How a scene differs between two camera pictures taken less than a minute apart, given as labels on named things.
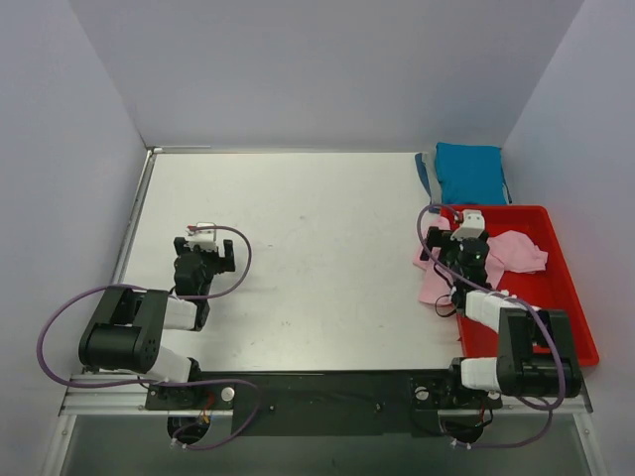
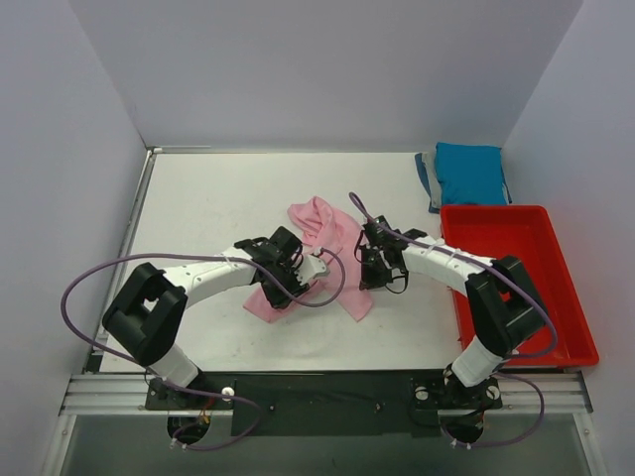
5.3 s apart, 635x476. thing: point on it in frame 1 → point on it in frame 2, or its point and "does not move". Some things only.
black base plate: x=312 y=403 does not move
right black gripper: x=447 y=241 → x=373 y=270
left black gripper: x=204 y=253 → x=283 y=289
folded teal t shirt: x=470 y=174 does not move
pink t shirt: x=509 y=252 → x=319 y=226
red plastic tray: x=552 y=288 does not move
